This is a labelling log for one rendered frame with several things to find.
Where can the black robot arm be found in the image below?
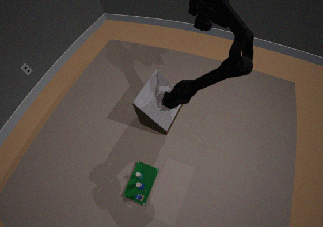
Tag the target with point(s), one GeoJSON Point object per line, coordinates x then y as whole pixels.
{"type": "Point", "coordinates": [234, 66]}

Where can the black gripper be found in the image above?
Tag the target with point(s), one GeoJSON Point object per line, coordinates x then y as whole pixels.
{"type": "Point", "coordinates": [217, 19]}

